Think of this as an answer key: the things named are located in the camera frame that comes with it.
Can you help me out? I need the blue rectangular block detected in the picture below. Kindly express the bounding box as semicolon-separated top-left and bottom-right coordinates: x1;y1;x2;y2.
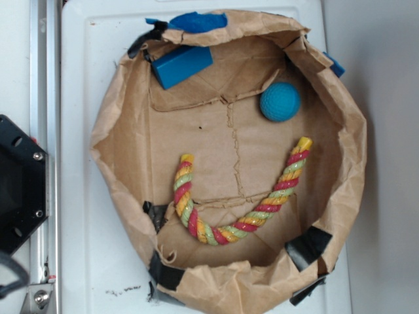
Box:
151;45;213;90

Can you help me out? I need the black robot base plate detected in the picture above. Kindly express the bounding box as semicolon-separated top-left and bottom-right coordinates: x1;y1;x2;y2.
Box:
1;114;47;255

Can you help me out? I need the metal corner bracket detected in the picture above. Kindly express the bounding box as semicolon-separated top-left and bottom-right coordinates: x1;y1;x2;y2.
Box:
20;283;54;314

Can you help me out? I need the aluminium extrusion rail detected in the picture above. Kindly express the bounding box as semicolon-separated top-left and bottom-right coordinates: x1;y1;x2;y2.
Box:
29;1;64;313

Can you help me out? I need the blue dimpled ball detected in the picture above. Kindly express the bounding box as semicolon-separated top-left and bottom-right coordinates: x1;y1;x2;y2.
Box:
260;82;301;122

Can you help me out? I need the multicolour twisted rope toy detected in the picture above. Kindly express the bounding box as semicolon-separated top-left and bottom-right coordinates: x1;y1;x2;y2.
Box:
173;137;313;246

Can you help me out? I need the brown paper bag tray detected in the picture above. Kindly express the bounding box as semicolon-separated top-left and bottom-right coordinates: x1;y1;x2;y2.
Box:
90;10;367;313

